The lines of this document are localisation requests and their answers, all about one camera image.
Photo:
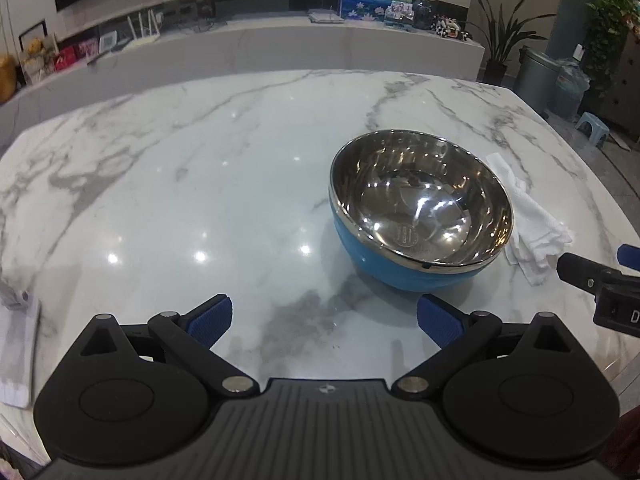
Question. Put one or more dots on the blue step stool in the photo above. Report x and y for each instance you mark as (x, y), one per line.
(593, 127)

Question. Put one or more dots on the black framed picture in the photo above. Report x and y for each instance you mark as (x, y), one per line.
(32, 35)

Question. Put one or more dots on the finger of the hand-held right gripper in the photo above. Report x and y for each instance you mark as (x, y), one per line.
(629, 253)
(575, 267)

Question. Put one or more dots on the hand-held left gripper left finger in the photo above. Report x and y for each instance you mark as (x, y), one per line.
(212, 319)

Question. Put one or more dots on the small photo frame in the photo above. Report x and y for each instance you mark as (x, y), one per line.
(399, 16)

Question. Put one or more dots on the black and white plush toy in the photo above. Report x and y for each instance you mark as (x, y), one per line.
(450, 27)

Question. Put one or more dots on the grey trash can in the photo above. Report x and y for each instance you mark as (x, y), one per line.
(536, 77)

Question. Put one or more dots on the grey notebook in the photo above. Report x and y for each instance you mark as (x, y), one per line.
(325, 17)

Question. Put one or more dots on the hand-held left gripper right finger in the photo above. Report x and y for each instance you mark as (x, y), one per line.
(439, 321)

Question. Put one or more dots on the white cloth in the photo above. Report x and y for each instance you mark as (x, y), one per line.
(537, 232)

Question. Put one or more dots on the wooden drawer cabinet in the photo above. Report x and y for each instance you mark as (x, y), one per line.
(625, 85)

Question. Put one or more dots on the blue steel bowl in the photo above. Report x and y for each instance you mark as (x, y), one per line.
(420, 210)

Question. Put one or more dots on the yellow round ornament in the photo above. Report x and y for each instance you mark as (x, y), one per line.
(7, 77)

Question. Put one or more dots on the white router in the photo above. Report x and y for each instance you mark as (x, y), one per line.
(145, 30)

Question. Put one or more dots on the long-leaf potted plant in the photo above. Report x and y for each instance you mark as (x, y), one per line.
(497, 35)

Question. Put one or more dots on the bushy green plant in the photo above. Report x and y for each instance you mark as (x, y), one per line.
(607, 35)

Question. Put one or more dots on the grey metal bracket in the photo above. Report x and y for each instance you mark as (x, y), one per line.
(12, 292)

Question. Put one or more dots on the pink card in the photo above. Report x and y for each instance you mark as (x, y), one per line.
(86, 51)

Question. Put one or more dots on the red box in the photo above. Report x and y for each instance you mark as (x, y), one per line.
(65, 60)

